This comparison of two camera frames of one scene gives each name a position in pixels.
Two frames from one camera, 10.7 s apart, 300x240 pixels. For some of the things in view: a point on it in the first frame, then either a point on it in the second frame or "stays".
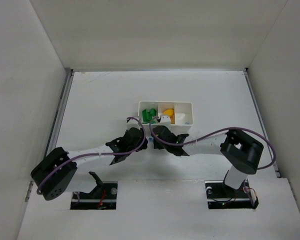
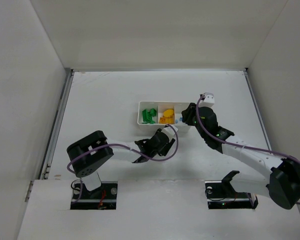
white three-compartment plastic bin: [180, 113] stays
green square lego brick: [153, 112] stays
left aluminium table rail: [54, 135] stays
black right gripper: [155, 138] -> [188, 115]
